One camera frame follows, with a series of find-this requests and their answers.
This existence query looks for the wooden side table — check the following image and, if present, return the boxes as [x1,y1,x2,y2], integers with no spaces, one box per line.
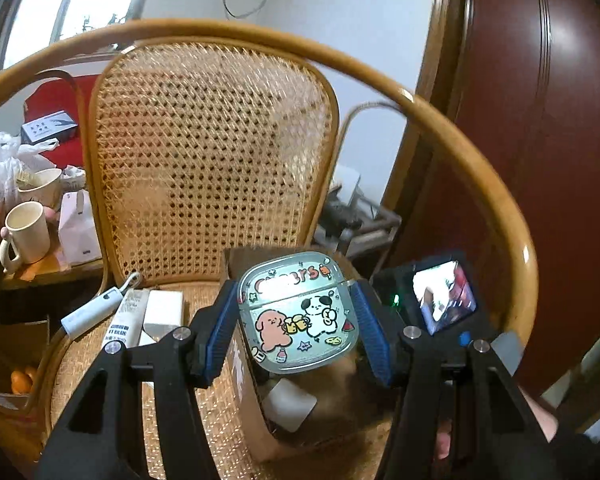
[0,240,106,291]

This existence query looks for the white plastic bag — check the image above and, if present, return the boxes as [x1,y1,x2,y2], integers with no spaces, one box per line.
[15,138,61,163]

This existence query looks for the dark red wooden door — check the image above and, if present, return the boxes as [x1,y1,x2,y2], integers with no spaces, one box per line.
[390,0,600,401]

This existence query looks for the window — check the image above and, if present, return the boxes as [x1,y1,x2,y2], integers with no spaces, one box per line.
[0,0,161,71]

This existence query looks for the white card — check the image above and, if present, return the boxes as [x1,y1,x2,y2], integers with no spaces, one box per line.
[264,379,317,433]

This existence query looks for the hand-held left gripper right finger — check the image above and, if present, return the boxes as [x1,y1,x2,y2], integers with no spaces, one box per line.
[351,280,557,480]

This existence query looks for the brown cardboard box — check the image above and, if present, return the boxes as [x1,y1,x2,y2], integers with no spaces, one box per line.
[220,246,406,463]

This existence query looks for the white tissue carton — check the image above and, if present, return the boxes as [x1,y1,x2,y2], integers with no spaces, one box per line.
[57,190,103,266]

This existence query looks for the rattan cane armchair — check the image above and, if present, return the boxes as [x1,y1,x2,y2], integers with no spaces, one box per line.
[0,19,540,480]

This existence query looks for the person's right hand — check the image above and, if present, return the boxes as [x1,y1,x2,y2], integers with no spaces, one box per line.
[434,417,455,461]

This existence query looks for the cream ceramic mug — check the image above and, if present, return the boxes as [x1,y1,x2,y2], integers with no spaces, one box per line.
[0,201,51,276]

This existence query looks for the white handheld device with strap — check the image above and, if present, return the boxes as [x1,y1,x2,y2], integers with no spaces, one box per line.
[60,272,143,338]

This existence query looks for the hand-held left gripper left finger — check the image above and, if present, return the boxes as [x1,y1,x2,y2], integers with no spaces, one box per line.
[34,279,239,480]

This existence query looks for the rear cream mug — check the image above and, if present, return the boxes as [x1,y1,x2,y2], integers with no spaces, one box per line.
[16,167,63,211]

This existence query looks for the white squeeze tube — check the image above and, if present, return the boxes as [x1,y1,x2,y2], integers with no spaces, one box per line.
[102,289,148,348]

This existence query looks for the brown cardboard carton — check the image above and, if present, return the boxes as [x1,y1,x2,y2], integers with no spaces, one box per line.
[0,315,51,411]

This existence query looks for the orange fruit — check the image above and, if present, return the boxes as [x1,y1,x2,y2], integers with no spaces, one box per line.
[10,367,38,393]

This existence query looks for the wooden door frame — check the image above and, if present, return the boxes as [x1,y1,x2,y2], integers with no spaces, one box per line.
[380,0,473,211]

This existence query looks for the clear plastic bag red contents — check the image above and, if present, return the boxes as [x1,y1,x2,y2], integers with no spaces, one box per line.
[0,132,36,233]

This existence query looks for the cartoon dog earphone case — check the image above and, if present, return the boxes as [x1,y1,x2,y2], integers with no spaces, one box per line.
[236,251,363,377]

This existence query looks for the red upholstered seat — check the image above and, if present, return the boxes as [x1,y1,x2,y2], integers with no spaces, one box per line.
[22,75,101,168]

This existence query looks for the white box with dark dots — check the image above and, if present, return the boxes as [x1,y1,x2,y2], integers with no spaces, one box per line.
[20,112,78,143]

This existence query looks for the white plastic block device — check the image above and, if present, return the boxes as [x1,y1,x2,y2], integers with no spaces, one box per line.
[139,287,187,347]

